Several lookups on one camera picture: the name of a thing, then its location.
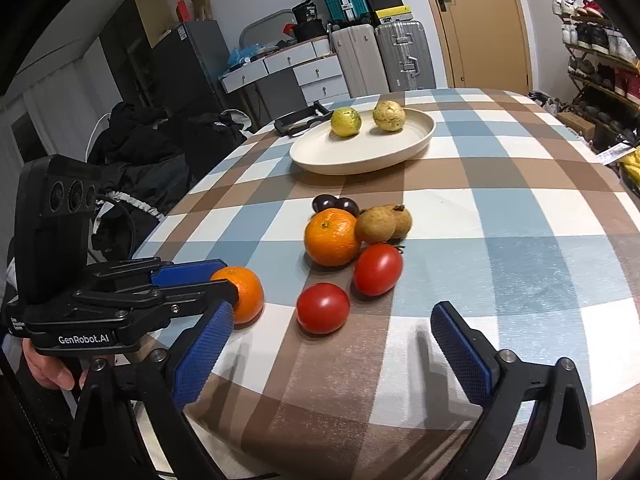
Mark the wooden door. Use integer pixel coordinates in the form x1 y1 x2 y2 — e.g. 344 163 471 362
415 0 532 95

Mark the wooden shoe rack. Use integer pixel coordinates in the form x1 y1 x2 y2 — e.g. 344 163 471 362
552 10 640 153

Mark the large orange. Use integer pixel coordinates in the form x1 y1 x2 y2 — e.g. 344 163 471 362
304 208 362 267

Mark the black bag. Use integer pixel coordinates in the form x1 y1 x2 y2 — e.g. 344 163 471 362
292 20 329 44

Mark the pile of black jackets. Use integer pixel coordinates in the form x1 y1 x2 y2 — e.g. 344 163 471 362
87 101 248 261

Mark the black printed box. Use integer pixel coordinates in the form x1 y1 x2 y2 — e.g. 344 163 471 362
291 0 322 24

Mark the blue plastic bag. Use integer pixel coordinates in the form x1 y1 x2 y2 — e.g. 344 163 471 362
227 44 262 68

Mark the white curtain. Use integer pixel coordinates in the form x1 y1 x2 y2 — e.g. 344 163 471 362
0 60 126 176

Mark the white desk with drawers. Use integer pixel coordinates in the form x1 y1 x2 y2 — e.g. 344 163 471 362
220 37 351 108

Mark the green yellow guava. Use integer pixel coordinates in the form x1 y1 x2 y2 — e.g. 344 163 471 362
330 107 362 138

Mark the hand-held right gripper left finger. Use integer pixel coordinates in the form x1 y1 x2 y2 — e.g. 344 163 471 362
67 301 236 480

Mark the black phone clamp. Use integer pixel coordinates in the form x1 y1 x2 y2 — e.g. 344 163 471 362
274 101 333 137

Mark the yellow and black shoe box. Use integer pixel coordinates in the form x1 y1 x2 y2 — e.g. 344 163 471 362
372 5 412 25

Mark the beige suitcase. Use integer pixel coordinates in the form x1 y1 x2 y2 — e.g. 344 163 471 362
330 23 390 99

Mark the small orange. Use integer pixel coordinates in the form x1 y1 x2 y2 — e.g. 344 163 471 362
210 266 265 325

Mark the yellow plastic bag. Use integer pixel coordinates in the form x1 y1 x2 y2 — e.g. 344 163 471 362
617 147 640 186

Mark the dark grey refrigerator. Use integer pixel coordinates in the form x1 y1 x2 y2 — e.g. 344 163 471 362
150 20 236 121

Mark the red tomato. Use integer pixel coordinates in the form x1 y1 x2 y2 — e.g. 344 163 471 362
296 283 351 335
354 243 404 297

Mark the large cardboard sheet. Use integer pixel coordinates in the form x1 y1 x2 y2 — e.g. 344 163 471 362
132 0 179 49

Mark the dark wardrobe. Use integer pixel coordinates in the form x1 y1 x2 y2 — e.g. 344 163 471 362
97 0 157 106

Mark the white paper slip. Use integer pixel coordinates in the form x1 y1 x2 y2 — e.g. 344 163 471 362
597 142 637 167

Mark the pale yellow guava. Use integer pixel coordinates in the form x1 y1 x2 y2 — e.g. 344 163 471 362
372 100 406 133

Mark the grey rounded mirror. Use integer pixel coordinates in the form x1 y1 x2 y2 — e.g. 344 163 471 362
239 8 296 50

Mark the silver suitcase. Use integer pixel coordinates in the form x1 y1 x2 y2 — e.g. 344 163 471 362
374 20 437 93

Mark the checked tablecloth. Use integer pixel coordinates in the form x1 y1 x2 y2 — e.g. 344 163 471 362
132 87 640 480

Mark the brown round fruit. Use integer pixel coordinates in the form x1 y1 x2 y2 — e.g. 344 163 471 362
390 204 413 240
355 207 397 244

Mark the small cardboard box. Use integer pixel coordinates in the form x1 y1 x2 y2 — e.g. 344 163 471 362
557 110 597 142

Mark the shoe rack with shoes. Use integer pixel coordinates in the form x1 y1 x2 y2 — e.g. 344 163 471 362
551 0 640 136

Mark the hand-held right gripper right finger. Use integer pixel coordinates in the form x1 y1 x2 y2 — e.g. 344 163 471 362
430 301 598 480

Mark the cream round plate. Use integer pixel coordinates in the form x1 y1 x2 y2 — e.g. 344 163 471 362
290 107 437 176

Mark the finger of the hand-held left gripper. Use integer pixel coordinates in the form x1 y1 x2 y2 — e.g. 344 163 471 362
72 280 241 323
82 258 228 291

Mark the person's left hand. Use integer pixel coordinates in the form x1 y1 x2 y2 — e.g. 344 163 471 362
22 340 91 391

